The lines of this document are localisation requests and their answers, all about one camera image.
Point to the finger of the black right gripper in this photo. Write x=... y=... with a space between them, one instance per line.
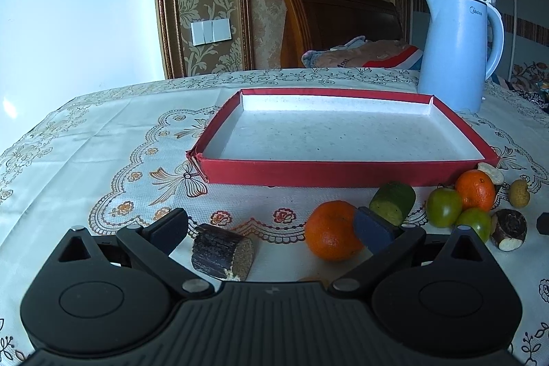
x=542 y=223

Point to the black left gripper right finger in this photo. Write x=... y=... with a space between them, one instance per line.
x=393 y=249

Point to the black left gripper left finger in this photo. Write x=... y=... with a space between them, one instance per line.
x=149 y=249

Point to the dark water chestnut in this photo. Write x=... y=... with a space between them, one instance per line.
x=509 y=229

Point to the yellow-brown longan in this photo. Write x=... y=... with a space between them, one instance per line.
x=518 y=194

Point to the green cucumber piece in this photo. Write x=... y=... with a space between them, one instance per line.
x=393 y=201

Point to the orange mandarin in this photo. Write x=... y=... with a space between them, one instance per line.
x=329 y=232
x=476 y=190

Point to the green tomato front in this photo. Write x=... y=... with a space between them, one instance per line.
x=477 y=219

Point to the green tomato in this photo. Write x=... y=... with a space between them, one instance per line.
x=443 y=207
x=477 y=219

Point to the pale peeled chestnut piece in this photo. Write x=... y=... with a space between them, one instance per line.
x=495 y=174

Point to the dark sugarcane piece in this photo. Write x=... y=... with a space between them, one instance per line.
x=222 y=254

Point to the floral white tablecloth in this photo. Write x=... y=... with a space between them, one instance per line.
x=117 y=157

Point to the red shallow cardboard tray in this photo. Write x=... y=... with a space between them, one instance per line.
x=336 y=138

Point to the light blue electric kettle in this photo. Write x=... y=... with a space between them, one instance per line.
x=463 y=48

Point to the patterned pillow bedding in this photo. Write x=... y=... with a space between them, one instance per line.
x=362 y=53

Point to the wooden bed headboard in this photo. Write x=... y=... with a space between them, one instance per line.
x=322 y=24

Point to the white wall switch panel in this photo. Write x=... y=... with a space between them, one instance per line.
x=210 y=31

